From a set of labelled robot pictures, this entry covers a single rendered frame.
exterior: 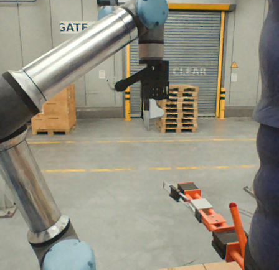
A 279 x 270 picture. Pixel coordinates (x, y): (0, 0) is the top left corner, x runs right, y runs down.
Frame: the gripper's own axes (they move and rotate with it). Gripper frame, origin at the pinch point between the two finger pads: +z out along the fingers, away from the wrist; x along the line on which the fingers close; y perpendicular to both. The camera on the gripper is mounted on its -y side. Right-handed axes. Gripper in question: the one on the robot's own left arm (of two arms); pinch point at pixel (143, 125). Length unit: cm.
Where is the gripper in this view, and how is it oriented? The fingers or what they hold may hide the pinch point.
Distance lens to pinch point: 80.3
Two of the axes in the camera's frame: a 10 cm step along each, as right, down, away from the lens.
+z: 0.0, 9.8, 1.9
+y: 10.0, -0.1, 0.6
